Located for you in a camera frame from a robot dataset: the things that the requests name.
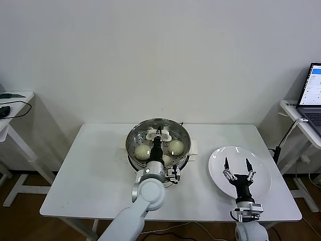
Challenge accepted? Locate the stainless steel steamer basket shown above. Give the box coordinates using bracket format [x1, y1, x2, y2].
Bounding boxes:
[125, 118, 191, 176]

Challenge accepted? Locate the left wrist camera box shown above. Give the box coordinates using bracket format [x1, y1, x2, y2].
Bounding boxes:
[167, 166, 182, 184]

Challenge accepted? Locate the white laptop cable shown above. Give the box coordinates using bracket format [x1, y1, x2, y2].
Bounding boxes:
[277, 117, 308, 148]

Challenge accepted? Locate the white side table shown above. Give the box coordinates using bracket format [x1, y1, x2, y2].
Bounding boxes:
[279, 99, 321, 213]
[0, 91, 55, 208]

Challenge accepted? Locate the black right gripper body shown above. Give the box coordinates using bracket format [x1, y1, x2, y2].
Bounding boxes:
[232, 174, 255, 201]

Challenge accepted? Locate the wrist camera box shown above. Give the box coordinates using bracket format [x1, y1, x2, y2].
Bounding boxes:
[250, 203, 264, 215]
[167, 166, 182, 184]

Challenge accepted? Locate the thin black cable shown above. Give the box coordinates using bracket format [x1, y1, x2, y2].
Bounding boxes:
[0, 100, 32, 121]

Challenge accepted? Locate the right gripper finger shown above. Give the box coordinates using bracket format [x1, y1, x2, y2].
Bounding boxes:
[245, 158, 257, 182]
[222, 157, 238, 182]

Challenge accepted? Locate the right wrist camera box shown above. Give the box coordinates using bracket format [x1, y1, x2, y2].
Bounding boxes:
[250, 203, 264, 215]

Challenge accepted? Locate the black floor cable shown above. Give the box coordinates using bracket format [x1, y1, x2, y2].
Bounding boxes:
[142, 233, 194, 241]

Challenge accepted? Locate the grey open laptop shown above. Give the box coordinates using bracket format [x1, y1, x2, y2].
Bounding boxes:
[295, 62, 321, 138]

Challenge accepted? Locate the white round plate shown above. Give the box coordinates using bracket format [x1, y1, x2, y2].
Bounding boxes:
[207, 146, 272, 201]

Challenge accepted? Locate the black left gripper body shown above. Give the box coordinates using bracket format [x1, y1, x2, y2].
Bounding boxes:
[149, 139, 164, 163]

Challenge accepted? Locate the round glass pot lid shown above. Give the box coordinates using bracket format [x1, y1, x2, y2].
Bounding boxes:
[126, 118, 191, 168]

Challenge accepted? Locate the black clamp bracket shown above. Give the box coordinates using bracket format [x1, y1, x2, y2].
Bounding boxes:
[267, 145, 280, 164]

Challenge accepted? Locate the dark green flat object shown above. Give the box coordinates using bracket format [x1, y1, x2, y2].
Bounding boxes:
[0, 92, 26, 98]

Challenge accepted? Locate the white floor cable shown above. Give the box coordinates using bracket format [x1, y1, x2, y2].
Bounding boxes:
[142, 221, 236, 234]

